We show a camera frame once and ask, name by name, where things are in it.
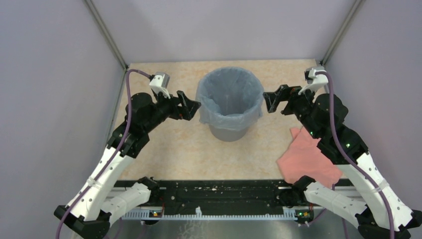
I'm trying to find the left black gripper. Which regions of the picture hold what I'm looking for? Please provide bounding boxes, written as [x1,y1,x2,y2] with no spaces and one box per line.
[143,88,201,132]

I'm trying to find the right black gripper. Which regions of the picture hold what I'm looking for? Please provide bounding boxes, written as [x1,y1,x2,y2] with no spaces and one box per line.
[263,83,322,139]

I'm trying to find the grey plastic trash bin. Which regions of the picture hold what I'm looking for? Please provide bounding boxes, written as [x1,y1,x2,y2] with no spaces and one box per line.
[197,67,264,143]

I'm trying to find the blue plastic trash bag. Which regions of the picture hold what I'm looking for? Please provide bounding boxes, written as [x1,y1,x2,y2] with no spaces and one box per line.
[195,66,265,131]

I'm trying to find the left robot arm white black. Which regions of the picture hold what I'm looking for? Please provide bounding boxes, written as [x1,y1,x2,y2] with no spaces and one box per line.
[54,91,201,239]

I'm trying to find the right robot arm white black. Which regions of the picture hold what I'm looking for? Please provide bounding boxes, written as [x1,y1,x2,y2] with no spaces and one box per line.
[263,85,422,239]

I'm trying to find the pink cloth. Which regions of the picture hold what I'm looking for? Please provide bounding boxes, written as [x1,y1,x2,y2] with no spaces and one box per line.
[276,127,342,188]

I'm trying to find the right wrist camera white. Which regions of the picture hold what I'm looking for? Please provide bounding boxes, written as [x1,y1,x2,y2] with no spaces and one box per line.
[298,66,328,95]

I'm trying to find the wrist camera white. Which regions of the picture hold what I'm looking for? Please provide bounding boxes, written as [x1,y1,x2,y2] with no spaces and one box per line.
[298,66,328,95]
[149,72,171,99]

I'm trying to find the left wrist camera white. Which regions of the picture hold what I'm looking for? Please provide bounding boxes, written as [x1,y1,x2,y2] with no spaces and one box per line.
[149,72,171,99]

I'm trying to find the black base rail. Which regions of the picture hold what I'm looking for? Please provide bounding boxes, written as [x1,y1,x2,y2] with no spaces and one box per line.
[128,179,325,215]

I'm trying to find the grey slotted cable duct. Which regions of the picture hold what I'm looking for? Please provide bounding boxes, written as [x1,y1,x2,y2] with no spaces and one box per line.
[122,209,298,221]

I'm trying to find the right aluminium frame post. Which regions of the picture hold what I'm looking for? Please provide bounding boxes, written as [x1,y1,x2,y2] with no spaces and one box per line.
[319,0,366,67]

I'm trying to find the aluminium frame post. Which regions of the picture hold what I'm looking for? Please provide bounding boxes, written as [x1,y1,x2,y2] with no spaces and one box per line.
[319,0,366,67]
[82,0,128,71]

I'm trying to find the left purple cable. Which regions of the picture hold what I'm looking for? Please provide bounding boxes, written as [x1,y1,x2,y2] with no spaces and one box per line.
[54,69,152,239]

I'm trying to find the left aluminium frame post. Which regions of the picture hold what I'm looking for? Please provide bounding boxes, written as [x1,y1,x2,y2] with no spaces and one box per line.
[82,0,128,71]

